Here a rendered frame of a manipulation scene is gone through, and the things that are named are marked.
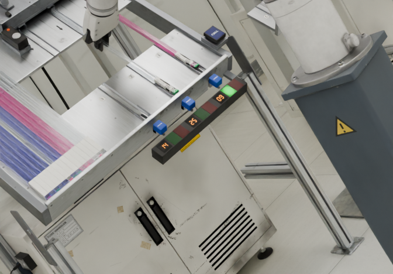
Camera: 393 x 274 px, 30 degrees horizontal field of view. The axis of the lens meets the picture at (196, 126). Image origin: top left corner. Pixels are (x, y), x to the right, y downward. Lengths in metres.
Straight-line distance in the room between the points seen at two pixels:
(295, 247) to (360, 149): 0.99
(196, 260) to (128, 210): 0.29
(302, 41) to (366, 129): 0.22
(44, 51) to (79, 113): 0.27
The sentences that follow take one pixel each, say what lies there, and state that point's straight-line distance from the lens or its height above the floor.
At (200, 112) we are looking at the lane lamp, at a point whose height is 0.66.
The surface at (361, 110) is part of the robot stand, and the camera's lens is 1.52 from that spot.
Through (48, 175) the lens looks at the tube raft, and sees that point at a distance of 1.84.
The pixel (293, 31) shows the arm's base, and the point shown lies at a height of 0.81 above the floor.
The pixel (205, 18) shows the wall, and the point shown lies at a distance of 4.44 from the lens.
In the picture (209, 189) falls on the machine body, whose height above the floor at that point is 0.34.
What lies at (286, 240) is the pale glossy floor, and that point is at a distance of 2.59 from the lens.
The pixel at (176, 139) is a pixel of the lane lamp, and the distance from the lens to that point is 1.90.
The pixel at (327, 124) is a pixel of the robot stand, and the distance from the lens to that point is 1.58.
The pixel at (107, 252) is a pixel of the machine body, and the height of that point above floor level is 0.42.
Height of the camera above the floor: 1.15
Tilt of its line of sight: 15 degrees down
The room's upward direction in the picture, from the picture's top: 33 degrees counter-clockwise
